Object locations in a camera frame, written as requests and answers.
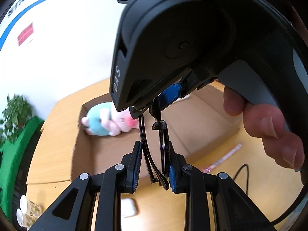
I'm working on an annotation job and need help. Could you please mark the brown cardboard box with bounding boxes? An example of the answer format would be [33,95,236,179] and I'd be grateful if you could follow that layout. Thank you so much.
[71,83,244,182]

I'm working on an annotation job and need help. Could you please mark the black eyeglasses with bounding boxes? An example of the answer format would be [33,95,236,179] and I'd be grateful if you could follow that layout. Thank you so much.
[138,96,170,191]

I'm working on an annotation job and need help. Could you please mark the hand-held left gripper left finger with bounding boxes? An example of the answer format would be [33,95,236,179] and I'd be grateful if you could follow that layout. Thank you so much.
[29,141,143,231]

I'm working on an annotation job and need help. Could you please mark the green potted plant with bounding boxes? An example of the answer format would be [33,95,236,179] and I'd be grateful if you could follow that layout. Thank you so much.
[0,94,33,147]

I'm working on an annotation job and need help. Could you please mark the blue stripe wall sign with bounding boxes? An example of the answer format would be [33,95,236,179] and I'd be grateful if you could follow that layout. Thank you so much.
[0,0,103,51]

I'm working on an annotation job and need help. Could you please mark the pink pen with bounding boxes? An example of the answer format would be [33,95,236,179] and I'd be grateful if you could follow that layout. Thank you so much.
[201,143,243,173]

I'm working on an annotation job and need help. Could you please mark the black cable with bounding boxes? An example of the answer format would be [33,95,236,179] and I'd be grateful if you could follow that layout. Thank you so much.
[232,164,304,224]

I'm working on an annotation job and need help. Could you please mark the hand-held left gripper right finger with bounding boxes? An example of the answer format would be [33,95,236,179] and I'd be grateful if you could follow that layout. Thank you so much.
[167,141,277,231]

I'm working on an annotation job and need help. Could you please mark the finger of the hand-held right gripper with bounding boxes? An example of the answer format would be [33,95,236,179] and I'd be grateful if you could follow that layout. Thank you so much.
[149,71,216,116]
[129,105,147,120]

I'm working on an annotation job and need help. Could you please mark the blue and pink plush toy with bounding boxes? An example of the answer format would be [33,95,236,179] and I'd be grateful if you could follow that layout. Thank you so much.
[81,102,139,136]

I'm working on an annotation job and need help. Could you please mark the person's right hand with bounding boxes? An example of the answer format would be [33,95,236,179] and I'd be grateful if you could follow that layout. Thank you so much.
[223,85,305,173]

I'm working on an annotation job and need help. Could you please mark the white earbud case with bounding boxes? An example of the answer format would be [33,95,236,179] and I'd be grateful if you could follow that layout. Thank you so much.
[121,198,138,218]

